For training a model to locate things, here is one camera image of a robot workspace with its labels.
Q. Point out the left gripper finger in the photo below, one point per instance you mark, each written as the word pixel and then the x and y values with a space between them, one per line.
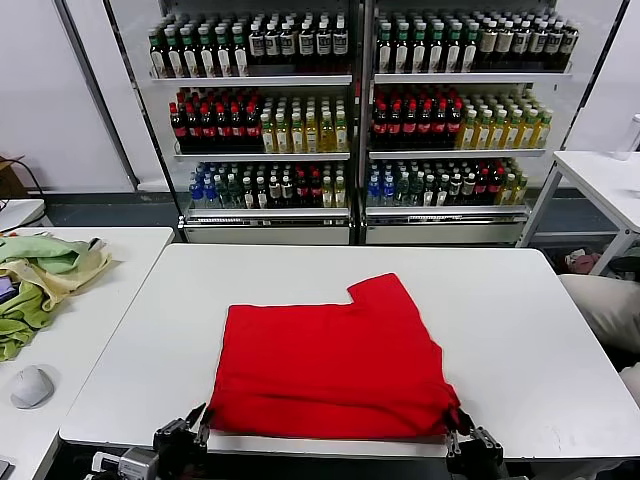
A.
pixel 203 430
pixel 175 428

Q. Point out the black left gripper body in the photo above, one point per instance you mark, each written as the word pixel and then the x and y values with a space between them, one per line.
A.
pixel 177 457

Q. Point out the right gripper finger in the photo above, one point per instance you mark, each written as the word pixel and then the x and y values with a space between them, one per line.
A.
pixel 453 442
pixel 477 435

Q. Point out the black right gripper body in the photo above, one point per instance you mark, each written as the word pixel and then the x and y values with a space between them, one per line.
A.
pixel 475 465

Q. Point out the red shirt with print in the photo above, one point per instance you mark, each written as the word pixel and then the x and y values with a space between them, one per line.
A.
pixel 330 365

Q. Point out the pinkish clothes pile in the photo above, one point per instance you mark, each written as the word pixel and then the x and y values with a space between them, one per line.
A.
pixel 582 261

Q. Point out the grey rounded mouse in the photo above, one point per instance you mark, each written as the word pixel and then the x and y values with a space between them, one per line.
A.
pixel 31 387

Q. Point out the beige cushion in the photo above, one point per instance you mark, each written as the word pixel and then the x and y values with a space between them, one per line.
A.
pixel 632 385
pixel 605 310

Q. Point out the black flat device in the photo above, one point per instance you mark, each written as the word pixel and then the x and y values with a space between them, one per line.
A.
pixel 5 468

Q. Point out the cream garment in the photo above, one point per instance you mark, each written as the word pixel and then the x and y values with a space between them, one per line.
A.
pixel 70 282

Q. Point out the olive green towel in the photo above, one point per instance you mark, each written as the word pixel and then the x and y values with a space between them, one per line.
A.
pixel 20 320

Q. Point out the light green garment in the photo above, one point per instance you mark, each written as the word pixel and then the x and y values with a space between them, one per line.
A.
pixel 45 252

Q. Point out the purple patterned item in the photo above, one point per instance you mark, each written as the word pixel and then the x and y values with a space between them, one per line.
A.
pixel 6 289

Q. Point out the dark green bag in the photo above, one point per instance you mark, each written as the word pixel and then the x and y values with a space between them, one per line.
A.
pixel 625 267

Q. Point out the blue water bottle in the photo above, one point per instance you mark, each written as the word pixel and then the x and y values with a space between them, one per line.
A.
pixel 210 192
pixel 388 190
pixel 374 190
pixel 196 192

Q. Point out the green tinted water bottle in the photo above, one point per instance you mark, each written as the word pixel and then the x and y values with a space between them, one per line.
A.
pixel 402 190
pixel 235 192
pixel 222 192
pixel 416 190

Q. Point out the white cap dark bottle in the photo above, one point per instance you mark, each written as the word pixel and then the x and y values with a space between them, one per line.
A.
pixel 442 191
pixel 248 194
pixel 429 191
pixel 261 194

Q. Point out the yellow juice bottle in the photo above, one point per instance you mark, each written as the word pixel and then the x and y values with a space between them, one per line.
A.
pixel 326 134
pixel 511 131
pixel 268 134
pixel 508 190
pixel 327 194
pixel 521 189
pixel 541 130
pixel 297 134
pixel 340 194
pixel 341 132
pixel 469 131
pixel 483 131
pixel 311 134
pixel 282 134
pixel 525 131
pixel 497 131

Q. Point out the beige label dark bottle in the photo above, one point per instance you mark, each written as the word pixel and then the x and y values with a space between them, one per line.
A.
pixel 505 45
pixel 455 187
pixel 537 45
pixel 521 45
pixel 274 192
pixel 569 45
pixel 468 187
pixel 553 45
pixel 286 192
pixel 489 45

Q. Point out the red cap cola bottle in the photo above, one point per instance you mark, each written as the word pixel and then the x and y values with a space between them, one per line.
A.
pixel 178 127
pixel 454 125
pixel 481 186
pixel 380 125
pixel 208 127
pixel 252 127
pixel 410 125
pixel 424 125
pixel 395 125
pixel 301 191
pixel 194 127
pixel 315 191
pixel 223 127
pixel 238 127
pixel 495 186
pixel 439 125

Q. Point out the white side table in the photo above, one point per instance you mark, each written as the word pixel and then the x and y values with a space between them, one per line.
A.
pixel 595 170

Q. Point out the brown cardboard box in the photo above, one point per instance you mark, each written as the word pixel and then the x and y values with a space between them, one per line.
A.
pixel 9 177

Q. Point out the drinks display shelf unit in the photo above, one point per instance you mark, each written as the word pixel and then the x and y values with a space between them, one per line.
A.
pixel 260 80
pixel 470 78

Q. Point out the green cap tea bottle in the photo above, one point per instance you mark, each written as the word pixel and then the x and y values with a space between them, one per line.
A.
pixel 173 52
pixel 156 52
pixel 419 50
pixel 240 52
pixel 401 50
pixel 190 52
pixel 223 52
pixel 454 50
pixel 384 50
pixel 470 50
pixel 207 52
pixel 436 50

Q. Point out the white label dark bottle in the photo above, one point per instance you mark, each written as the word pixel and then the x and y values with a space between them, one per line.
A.
pixel 256 45
pixel 323 44
pixel 272 45
pixel 288 44
pixel 340 42
pixel 306 44

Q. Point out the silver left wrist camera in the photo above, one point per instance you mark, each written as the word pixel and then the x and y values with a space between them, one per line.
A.
pixel 132 467

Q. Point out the grey metal frame pole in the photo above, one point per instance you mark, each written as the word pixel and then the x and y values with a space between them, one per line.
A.
pixel 95 95

